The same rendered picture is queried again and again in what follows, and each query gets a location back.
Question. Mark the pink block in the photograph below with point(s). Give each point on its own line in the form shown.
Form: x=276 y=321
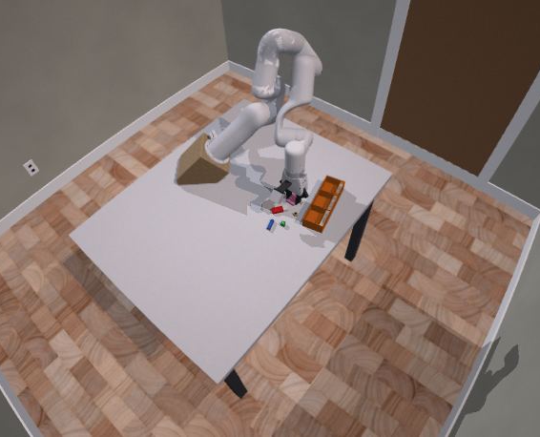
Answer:
x=291 y=199

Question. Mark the orange-brown three-compartment bin rack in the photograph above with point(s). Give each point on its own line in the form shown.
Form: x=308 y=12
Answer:
x=321 y=207

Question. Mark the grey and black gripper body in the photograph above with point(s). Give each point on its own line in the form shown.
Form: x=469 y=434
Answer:
x=297 y=183

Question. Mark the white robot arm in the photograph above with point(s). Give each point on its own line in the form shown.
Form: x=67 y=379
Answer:
x=266 y=86

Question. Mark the red and white eraser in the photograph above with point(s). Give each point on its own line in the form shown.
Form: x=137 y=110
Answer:
x=280 y=209

